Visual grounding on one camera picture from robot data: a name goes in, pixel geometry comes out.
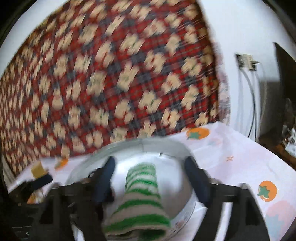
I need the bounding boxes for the yellow sponge block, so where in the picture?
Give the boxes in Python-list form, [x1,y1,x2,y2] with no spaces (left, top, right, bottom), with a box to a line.
[31,161,48,179]

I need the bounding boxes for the green striped sock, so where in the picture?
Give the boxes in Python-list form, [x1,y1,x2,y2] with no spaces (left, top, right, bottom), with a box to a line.
[103,162,171,240]

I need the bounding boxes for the white fruit print tablecloth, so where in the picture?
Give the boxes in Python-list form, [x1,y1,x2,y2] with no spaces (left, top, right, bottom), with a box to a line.
[10,122,295,240]

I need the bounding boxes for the round metal tin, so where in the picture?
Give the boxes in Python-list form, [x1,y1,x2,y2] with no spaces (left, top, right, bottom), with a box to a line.
[66,138,196,240]

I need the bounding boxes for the red plaid bear blanket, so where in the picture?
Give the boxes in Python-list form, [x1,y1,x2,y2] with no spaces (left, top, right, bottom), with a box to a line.
[1,1,219,175]

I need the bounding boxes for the dark television screen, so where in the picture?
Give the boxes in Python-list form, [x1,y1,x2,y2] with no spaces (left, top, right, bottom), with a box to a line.
[259,42,296,149]

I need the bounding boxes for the black power cable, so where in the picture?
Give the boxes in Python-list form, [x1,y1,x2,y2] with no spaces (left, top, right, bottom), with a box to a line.
[240,67,258,140]

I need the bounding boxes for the white power cable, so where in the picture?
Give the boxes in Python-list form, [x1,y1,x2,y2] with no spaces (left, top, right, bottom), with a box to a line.
[253,63,266,142]

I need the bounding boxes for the wall power socket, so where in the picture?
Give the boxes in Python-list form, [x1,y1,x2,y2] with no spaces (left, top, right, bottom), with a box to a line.
[235,53,260,71]

